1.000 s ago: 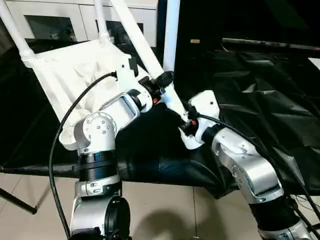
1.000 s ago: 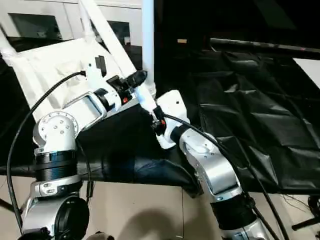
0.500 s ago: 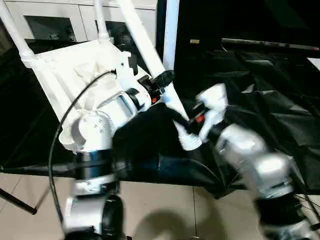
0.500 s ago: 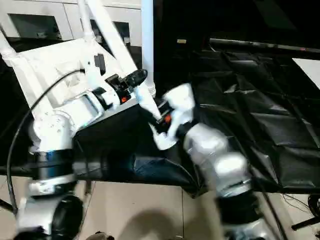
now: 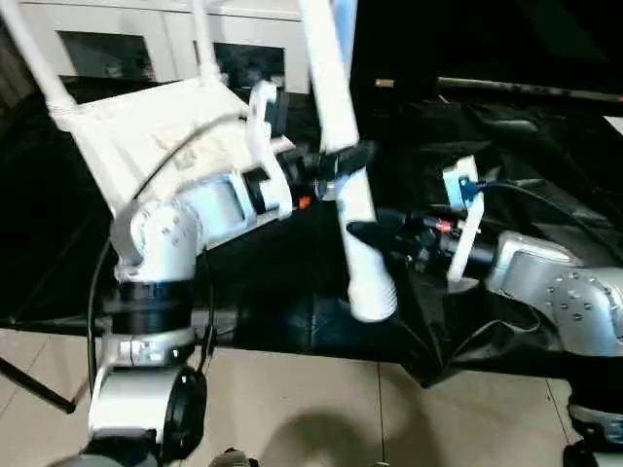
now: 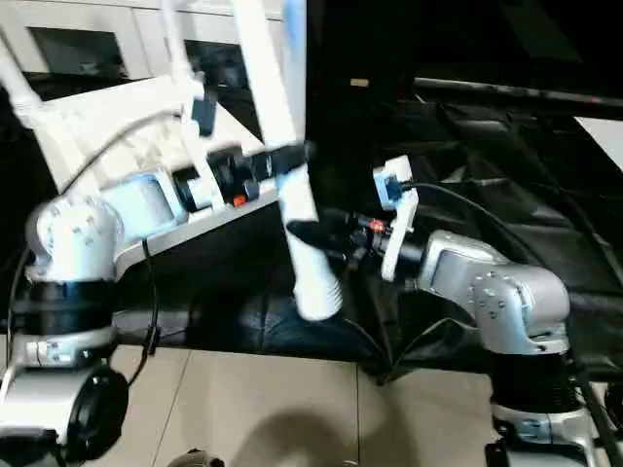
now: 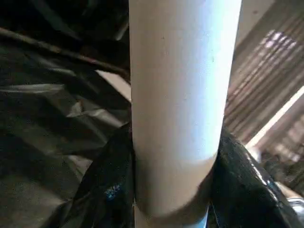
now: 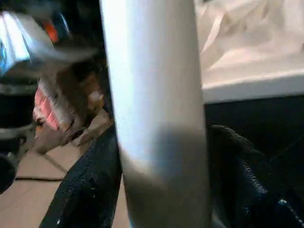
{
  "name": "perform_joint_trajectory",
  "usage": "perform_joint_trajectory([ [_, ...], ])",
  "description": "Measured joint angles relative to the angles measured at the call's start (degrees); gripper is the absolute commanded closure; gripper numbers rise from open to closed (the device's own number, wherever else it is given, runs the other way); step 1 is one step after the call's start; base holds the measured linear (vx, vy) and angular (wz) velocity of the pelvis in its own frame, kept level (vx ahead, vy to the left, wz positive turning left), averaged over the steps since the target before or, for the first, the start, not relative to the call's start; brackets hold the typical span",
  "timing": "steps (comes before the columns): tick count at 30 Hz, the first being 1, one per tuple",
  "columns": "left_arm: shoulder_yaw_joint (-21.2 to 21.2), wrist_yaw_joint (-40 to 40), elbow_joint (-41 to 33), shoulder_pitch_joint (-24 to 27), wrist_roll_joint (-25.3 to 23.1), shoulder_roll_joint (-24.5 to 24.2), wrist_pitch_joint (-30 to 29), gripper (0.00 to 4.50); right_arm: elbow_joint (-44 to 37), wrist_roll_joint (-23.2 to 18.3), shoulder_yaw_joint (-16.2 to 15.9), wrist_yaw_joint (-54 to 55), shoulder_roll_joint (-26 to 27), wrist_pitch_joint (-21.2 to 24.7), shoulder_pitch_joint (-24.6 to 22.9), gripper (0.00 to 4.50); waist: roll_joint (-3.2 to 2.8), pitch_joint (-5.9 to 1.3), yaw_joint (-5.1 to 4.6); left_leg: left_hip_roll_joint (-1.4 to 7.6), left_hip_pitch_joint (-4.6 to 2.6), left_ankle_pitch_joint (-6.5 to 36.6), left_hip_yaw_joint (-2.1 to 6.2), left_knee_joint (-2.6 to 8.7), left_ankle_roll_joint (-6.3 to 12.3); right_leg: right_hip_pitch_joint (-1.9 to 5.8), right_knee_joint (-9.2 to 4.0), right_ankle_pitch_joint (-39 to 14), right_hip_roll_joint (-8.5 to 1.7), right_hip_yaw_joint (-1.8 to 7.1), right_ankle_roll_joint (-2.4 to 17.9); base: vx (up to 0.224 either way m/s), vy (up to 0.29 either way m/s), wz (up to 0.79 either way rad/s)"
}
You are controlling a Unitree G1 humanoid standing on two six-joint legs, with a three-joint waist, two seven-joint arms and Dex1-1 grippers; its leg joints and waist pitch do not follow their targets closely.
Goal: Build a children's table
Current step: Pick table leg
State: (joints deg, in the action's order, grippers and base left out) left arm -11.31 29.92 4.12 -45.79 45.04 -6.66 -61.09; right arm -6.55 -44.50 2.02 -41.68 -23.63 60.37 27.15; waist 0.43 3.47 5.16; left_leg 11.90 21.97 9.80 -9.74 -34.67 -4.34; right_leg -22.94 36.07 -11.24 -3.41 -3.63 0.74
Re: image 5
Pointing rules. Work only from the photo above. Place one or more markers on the white plastic table top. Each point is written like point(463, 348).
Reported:
point(146, 136)

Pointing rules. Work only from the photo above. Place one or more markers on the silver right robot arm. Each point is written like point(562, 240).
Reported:
point(560, 292)

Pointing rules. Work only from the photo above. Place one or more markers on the small orange tag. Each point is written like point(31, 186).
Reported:
point(383, 82)

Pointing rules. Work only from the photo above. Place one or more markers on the long black rod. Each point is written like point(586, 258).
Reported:
point(525, 88)

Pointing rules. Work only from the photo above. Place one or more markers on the white glass-door cabinet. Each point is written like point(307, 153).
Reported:
point(121, 24)

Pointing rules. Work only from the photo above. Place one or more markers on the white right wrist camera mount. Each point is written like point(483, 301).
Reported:
point(465, 219)

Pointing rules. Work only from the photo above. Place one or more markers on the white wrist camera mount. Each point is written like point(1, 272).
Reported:
point(265, 146)
point(465, 219)

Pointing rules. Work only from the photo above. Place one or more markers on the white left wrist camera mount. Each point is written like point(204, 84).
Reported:
point(265, 146)

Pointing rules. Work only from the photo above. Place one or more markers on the black metal table frame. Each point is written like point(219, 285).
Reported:
point(34, 386)

